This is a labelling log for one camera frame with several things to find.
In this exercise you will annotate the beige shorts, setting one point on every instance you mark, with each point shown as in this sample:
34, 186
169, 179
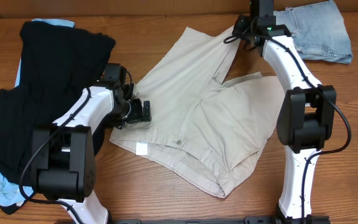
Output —
209, 130

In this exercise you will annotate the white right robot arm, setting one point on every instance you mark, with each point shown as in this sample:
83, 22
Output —
305, 120

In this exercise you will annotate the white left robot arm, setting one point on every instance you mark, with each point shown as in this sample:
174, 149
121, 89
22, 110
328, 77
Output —
62, 167

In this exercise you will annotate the light blue denim shorts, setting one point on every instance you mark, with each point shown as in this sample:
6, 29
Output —
318, 32

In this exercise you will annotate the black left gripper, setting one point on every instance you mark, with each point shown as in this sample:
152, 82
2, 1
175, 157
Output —
137, 111

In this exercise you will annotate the black garment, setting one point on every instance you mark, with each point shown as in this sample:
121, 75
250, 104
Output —
57, 63

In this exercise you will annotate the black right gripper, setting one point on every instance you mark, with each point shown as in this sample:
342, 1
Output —
239, 22

